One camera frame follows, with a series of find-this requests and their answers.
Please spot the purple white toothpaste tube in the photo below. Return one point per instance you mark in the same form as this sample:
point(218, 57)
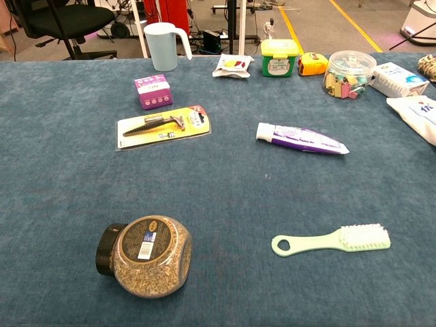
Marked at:
point(299, 139)

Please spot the blue fabric table mat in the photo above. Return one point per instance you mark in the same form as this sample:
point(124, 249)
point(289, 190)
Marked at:
point(221, 204)

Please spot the yellow razor blister pack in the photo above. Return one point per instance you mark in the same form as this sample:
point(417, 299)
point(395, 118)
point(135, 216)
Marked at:
point(163, 127)

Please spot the small purple box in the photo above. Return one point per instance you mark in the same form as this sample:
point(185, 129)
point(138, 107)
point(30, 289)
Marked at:
point(153, 92)

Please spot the white red snack packet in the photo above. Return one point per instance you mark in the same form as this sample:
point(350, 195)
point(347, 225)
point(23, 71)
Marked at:
point(233, 66)

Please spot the black-lidded jar of seeds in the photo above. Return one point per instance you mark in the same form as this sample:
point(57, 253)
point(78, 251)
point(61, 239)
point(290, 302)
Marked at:
point(150, 259)

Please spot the yellow-lidded green box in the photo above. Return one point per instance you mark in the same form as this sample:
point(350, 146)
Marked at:
point(279, 59)

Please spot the black upright box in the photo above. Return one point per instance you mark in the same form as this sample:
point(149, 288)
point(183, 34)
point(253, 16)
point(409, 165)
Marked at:
point(211, 42)

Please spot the yellow tape measure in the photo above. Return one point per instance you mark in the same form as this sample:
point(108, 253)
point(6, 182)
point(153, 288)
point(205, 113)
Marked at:
point(312, 64)

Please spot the small white black gadget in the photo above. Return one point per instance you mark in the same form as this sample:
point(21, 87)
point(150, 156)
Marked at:
point(269, 29)

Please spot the white slanted table leg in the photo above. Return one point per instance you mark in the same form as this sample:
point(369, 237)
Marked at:
point(139, 30)

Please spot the clear jar of binder clips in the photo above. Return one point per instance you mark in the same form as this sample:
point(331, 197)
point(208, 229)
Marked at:
point(349, 76)

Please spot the red cabinet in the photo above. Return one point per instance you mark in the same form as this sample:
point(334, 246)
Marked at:
point(170, 13)

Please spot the mint green scrubbing brush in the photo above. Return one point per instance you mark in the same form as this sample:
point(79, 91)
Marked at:
point(364, 238)

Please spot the white tissue pack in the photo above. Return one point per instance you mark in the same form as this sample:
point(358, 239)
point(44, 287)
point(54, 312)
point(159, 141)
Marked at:
point(396, 80)

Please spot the black office chair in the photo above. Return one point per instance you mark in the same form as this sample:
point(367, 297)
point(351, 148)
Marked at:
point(78, 18)

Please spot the black light stand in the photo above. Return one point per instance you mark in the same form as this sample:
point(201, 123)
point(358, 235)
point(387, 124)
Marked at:
point(64, 30)

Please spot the white printed pouch bag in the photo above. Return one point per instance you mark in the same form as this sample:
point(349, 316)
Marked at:
point(419, 116)

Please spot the white machine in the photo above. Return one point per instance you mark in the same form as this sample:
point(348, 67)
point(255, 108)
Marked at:
point(420, 20)

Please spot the white upright post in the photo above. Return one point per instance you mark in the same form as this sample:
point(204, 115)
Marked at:
point(242, 27)

